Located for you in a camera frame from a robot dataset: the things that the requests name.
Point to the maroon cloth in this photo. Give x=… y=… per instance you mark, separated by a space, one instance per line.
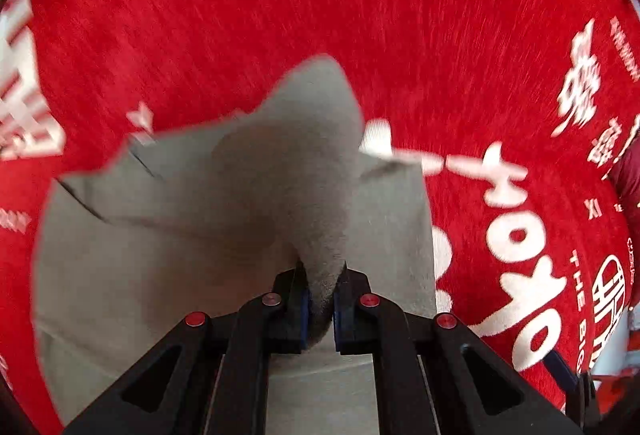
x=628 y=182

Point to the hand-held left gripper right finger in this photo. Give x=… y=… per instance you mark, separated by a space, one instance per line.
x=339 y=317

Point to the grey small garment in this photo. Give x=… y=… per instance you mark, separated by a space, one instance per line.
x=210 y=195

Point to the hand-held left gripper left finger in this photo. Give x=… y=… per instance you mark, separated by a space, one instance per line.
x=303 y=315

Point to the red printed blanket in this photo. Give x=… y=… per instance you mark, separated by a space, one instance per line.
x=350 y=5

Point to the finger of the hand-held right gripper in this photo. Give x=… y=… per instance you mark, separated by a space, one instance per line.
x=580 y=392

